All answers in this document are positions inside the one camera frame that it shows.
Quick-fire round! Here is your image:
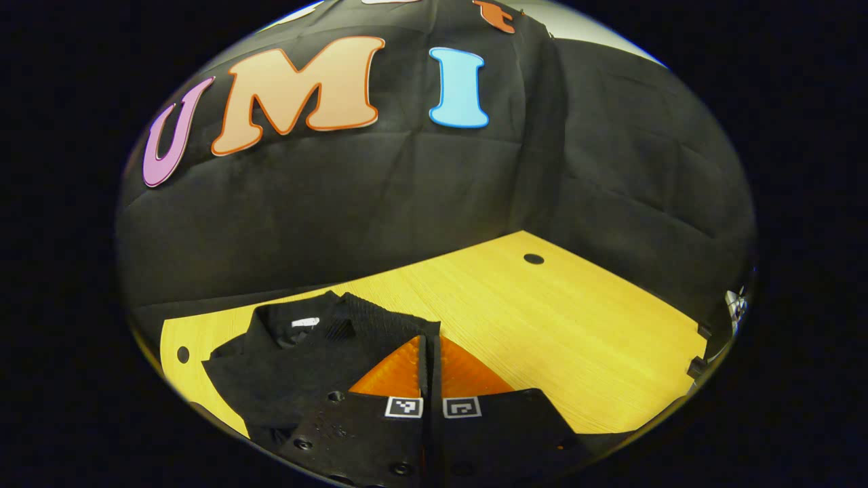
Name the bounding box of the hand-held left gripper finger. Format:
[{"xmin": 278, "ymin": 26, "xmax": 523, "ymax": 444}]
[
  {"xmin": 433, "ymin": 334, "xmax": 591, "ymax": 487},
  {"xmin": 278, "ymin": 334, "xmax": 429, "ymax": 487}
]

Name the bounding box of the black button-up shirt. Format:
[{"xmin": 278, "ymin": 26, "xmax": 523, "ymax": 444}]
[{"xmin": 201, "ymin": 290, "xmax": 441, "ymax": 448}]

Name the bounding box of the black backdrop cloth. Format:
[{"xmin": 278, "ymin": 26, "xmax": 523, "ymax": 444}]
[{"xmin": 115, "ymin": 0, "xmax": 757, "ymax": 333}]

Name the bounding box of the grey metal object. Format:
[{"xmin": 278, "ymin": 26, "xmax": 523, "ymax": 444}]
[{"xmin": 724, "ymin": 288, "xmax": 749, "ymax": 333}]

